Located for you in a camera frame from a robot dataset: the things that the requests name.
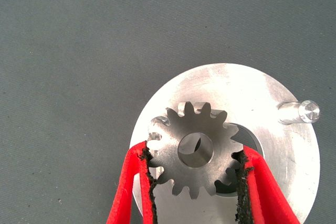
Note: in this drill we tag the round metal carrier plate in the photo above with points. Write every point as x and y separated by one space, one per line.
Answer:
262 90

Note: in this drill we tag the steel planetary gear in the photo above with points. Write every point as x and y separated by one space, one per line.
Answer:
168 155

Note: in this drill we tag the dark grey table cloth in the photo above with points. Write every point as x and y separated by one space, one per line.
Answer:
78 37

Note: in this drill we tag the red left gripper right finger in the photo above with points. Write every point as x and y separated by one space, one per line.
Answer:
265 187

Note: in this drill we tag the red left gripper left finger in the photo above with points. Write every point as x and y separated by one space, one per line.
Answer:
123 182

